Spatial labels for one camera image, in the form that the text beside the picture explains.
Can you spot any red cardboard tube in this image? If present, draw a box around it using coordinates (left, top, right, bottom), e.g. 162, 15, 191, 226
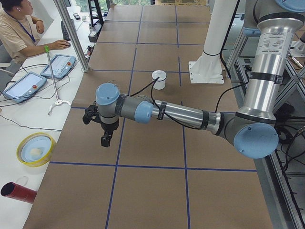
0, 182, 37, 204

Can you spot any black power supply box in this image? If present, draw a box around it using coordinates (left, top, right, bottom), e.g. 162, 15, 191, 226
88, 23, 102, 43

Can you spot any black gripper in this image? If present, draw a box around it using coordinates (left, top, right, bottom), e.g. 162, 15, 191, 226
99, 115, 119, 147

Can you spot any aluminium frame table side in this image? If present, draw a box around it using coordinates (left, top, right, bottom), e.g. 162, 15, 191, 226
224, 29, 305, 229

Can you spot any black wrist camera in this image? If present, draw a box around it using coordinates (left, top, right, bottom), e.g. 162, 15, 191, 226
82, 101, 100, 125

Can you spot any yellow tape roll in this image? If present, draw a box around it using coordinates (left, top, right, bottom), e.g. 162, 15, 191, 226
16, 132, 56, 167

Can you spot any near teach pendant tablet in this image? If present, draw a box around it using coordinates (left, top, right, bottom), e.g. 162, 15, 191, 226
3, 72, 47, 103

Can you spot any teach pendant tablet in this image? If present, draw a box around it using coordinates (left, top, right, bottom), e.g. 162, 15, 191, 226
3, 72, 47, 103
51, 54, 76, 79

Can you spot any light blue plate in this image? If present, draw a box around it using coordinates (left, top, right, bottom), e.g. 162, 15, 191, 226
21, 135, 52, 163

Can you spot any far teach pendant tablet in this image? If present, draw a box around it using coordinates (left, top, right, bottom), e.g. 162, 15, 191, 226
51, 54, 76, 79

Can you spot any silver grey UR robot arm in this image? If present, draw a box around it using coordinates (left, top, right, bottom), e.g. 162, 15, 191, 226
95, 0, 305, 159

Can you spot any aluminium frame post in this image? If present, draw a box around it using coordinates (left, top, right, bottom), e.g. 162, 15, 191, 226
54, 0, 90, 73

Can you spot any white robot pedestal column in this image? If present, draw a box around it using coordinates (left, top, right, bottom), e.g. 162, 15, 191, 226
189, 0, 239, 84

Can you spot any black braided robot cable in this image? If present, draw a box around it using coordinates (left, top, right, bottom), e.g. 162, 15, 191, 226
130, 75, 251, 131

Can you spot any white enamel cup blue rim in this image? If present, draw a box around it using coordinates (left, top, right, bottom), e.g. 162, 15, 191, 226
152, 70, 167, 90

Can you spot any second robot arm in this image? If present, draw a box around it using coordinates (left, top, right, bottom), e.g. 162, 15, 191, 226
243, 0, 261, 37

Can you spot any white cup lid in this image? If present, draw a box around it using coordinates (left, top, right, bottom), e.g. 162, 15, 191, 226
152, 70, 167, 82

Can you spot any grabber stick green handle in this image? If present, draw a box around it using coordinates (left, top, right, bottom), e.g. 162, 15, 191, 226
44, 45, 71, 115

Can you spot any person in beige shirt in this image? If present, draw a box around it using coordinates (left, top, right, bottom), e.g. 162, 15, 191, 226
0, 0, 71, 64

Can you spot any black keyboard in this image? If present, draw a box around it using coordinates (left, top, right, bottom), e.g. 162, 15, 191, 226
61, 21, 70, 41

